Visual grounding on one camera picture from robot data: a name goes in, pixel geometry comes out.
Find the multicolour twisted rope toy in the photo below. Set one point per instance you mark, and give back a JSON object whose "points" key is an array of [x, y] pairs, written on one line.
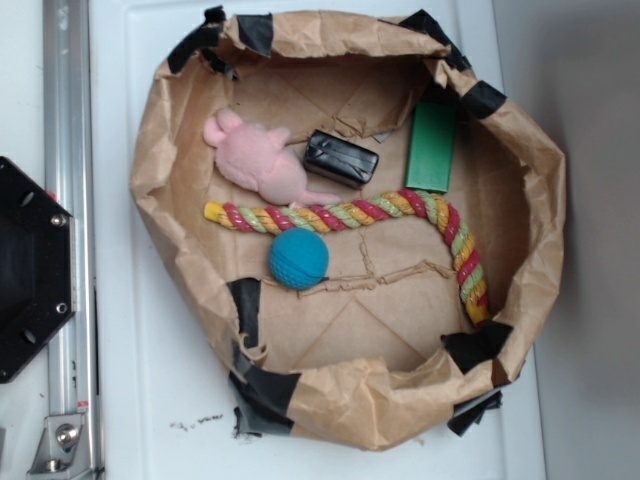
{"points": [[466, 261]]}

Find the metal corner bracket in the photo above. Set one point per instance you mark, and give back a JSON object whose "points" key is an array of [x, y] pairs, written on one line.
{"points": [[63, 449]]}

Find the blue rubber ball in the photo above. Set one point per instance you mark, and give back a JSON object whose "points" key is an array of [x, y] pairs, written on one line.
{"points": [[298, 259]]}

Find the aluminium extrusion rail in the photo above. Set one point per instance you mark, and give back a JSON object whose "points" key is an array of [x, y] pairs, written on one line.
{"points": [[73, 383]]}

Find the black taped box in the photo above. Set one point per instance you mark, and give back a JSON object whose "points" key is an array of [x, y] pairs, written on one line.
{"points": [[339, 160]]}

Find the pink plush mouse toy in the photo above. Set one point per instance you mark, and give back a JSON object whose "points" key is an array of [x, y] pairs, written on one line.
{"points": [[258, 160]]}

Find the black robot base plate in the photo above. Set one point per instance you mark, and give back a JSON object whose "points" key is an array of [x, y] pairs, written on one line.
{"points": [[36, 269]]}

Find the brown paper bag bin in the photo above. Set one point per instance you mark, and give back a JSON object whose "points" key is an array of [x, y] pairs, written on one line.
{"points": [[382, 349]]}

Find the green rectangular block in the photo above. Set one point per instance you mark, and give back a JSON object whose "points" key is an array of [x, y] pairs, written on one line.
{"points": [[431, 147]]}

